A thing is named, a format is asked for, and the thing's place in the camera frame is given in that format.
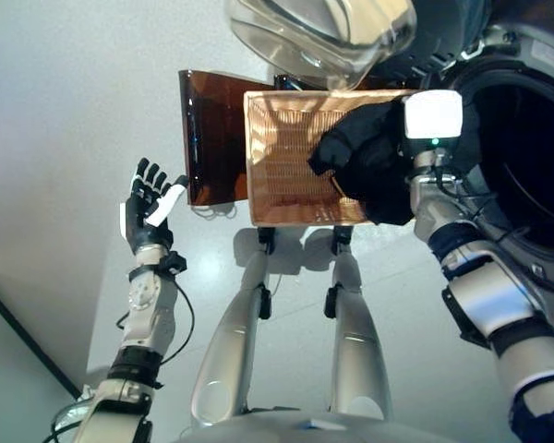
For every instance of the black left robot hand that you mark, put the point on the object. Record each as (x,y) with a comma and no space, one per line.
(143,226)

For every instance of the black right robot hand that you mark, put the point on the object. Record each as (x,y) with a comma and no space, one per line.
(431,115)

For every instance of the large plain black garment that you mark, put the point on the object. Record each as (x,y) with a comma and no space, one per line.
(374,175)

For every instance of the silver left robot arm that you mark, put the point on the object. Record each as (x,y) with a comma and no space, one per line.
(148,304)

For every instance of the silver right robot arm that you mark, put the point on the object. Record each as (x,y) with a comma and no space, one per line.
(498,300)

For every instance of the grey front-load washing machine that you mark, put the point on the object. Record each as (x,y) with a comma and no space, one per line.
(526,138)

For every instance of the round glass washer door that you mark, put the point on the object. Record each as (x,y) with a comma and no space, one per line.
(328,37)

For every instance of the rectangular wicker laundry basket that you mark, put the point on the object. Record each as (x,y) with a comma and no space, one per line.
(286,161)

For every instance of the silver right robot leg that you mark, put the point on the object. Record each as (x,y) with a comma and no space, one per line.
(360,350)

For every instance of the grey robot torso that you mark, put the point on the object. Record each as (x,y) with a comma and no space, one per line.
(328,429)

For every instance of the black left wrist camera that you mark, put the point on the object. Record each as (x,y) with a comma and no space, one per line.
(174,262)

